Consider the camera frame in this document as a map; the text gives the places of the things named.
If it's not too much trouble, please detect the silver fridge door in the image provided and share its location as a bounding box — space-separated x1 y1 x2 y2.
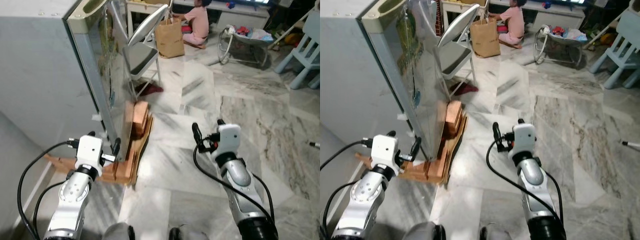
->
361 0 450 160
64 0 135 162

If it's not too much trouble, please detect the grey fridge cabinet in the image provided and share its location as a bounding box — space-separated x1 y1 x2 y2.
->
320 0 418 151
0 0 110 151

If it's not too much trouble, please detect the reddish brick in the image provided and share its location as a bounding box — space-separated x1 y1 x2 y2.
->
132 100 150 142
444 99 464 140

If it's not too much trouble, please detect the red cloth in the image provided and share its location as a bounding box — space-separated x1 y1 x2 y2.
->
135 82 165 97
449 81 479 97

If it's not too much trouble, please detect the silver left robot leg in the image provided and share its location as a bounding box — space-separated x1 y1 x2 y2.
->
102 222 136 240
402 221 447 240

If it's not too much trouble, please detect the baby bouncer seat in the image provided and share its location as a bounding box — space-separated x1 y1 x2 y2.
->
533 24 589 69
217 25 275 69

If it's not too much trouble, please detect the brown paper bag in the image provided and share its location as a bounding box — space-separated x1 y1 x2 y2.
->
469 16 502 59
154 14 186 60

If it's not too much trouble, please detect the grey folding chair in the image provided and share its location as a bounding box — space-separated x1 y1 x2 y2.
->
122 4 171 99
437 3 481 97

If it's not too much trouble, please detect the child in pink clothes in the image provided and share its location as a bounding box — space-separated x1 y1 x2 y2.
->
172 0 214 50
488 0 527 50

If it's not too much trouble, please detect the light blue plastic chair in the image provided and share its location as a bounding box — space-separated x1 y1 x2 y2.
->
273 9 321 91
589 6 640 91

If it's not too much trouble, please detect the white table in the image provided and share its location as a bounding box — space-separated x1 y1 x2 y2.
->
441 0 587 35
125 0 272 37

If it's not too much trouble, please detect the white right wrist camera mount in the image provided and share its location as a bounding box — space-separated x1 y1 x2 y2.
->
509 122 538 161
212 123 242 161

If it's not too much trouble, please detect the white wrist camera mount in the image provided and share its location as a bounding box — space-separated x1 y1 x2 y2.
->
212 123 242 161
509 122 538 161
370 133 401 176
75 134 104 171

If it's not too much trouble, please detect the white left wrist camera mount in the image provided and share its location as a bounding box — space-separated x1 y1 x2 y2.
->
75 134 104 171
370 133 401 176

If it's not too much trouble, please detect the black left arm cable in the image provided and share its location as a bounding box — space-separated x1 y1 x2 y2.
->
320 138 375 240
16 139 79 240

